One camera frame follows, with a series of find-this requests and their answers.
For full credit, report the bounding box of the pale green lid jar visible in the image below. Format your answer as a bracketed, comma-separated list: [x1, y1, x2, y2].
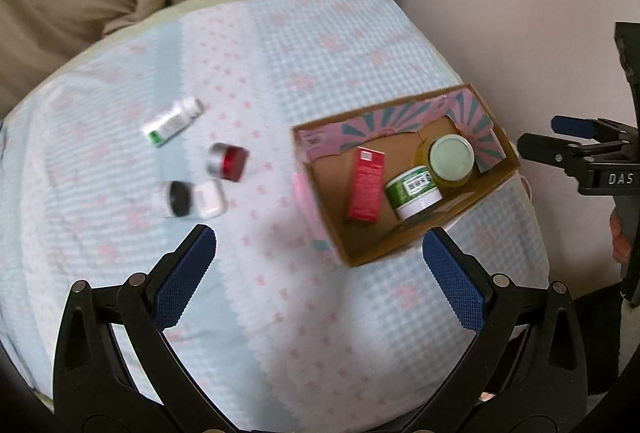
[428, 134, 475, 182]

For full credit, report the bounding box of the yellow tape roll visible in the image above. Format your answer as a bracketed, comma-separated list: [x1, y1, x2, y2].
[414, 133, 475, 188]

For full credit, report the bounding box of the green jar white lid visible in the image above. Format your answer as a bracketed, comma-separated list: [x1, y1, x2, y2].
[384, 166, 442, 221]

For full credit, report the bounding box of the red rectangular box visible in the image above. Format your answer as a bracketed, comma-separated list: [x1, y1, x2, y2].
[345, 147, 385, 224]

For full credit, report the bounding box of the pink cardboard box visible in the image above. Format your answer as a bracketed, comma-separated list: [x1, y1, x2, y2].
[292, 84, 520, 267]

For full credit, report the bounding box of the black lid small jar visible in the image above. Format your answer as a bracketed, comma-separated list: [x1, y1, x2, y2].
[151, 181, 193, 217]

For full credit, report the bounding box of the white earbuds case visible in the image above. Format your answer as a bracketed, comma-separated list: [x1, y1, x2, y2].
[192, 179, 228, 219]

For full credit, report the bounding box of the silver red small jar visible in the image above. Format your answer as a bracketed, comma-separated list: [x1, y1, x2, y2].
[206, 143, 250, 183]

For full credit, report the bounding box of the white pill bottle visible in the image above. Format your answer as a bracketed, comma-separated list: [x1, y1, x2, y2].
[141, 97, 204, 147]

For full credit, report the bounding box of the person's right hand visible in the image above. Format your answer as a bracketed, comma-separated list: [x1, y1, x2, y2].
[610, 209, 632, 264]

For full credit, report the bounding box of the blue checkered floral bedsheet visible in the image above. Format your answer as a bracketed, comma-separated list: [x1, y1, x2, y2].
[0, 0, 551, 432]

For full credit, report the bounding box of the light green mattress pad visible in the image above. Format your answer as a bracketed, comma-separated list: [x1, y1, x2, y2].
[1, 0, 236, 117]

